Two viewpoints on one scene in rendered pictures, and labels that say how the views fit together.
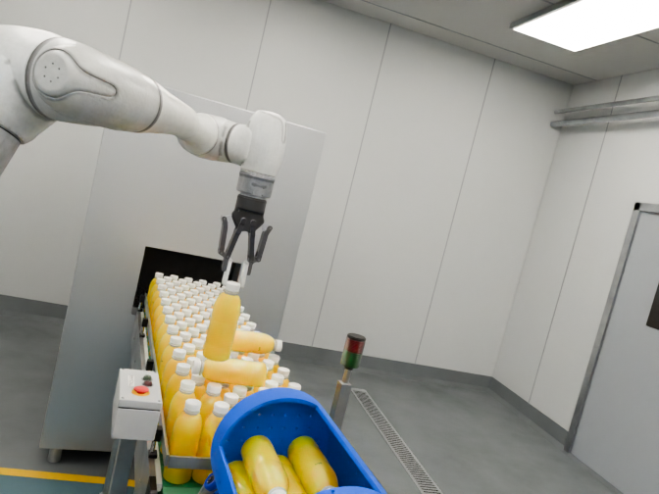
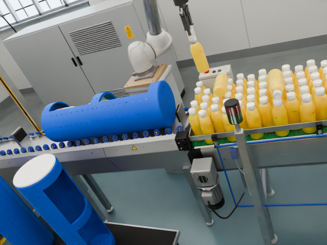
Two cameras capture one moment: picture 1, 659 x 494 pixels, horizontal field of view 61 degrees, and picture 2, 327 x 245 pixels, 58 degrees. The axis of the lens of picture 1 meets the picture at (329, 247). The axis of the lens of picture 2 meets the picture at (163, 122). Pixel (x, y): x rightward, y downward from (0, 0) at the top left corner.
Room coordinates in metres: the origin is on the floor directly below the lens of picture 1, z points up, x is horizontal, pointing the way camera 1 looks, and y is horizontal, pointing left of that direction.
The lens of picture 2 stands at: (2.37, -1.07, 1.93)
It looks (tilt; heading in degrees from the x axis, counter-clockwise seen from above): 32 degrees down; 138
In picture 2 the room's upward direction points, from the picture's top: 23 degrees counter-clockwise
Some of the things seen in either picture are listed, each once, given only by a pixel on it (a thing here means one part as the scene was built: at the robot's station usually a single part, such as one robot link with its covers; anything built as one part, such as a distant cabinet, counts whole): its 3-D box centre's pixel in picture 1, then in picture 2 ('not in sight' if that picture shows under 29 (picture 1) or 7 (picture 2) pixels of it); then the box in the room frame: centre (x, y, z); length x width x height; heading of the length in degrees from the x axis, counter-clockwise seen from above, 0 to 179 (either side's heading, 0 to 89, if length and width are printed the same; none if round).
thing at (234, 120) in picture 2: (351, 358); (234, 115); (1.79, -0.15, 1.18); 0.06 x 0.06 x 0.05
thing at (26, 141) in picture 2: not in sight; (22, 138); (0.06, -0.45, 1.00); 0.10 x 0.04 x 0.15; 112
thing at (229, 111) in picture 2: (354, 344); (232, 107); (1.79, -0.15, 1.23); 0.06 x 0.06 x 0.04
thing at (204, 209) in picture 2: not in sight; (199, 196); (1.26, -0.05, 0.31); 0.06 x 0.06 x 0.63; 22
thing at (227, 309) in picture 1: (224, 322); (198, 55); (1.42, 0.22, 1.29); 0.07 x 0.07 x 0.19
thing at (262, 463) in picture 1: (266, 471); not in sight; (1.09, 0.02, 1.10); 0.19 x 0.07 x 0.07; 21
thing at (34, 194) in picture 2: not in sight; (70, 214); (0.64, -0.66, 0.59); 0.28 x 0.28 x 0.88
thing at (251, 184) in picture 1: (255, 185); not in sight; (1.42, 0.22, 1.66); 0.09 x 0.09 x 0.06
